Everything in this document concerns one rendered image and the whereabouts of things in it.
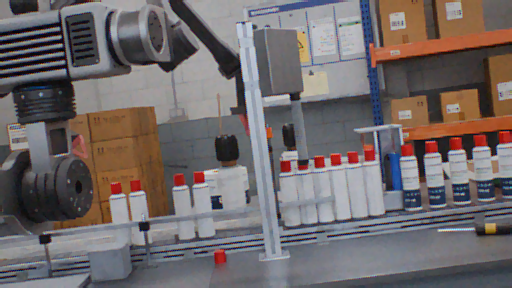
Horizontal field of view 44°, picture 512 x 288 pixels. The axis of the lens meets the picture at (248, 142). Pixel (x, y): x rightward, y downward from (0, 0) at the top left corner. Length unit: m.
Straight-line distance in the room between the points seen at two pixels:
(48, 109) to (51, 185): 0.17
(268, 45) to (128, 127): 3.62
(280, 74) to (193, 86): 4.84
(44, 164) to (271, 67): 0.68
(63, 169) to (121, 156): 3.89
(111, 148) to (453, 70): 3.27
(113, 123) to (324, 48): 2.19
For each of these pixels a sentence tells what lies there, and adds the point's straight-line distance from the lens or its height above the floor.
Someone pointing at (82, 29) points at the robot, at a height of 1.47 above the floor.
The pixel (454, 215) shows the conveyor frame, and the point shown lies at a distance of 2.01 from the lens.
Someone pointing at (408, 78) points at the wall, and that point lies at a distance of 6.32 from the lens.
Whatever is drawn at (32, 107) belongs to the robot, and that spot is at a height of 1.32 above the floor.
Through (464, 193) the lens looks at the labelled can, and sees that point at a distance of 2.03.
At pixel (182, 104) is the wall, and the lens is 6.66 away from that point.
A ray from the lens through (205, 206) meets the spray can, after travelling 1.95.
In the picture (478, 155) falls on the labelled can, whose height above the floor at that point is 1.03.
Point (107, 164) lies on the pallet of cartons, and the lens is 5.38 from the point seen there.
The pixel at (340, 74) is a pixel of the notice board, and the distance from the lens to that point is 6.21.
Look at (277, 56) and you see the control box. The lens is 1.80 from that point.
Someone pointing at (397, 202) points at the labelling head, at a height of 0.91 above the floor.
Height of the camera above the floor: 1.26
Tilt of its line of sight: 3 degrees down
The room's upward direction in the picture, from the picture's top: 8 degrees counter-clockwise
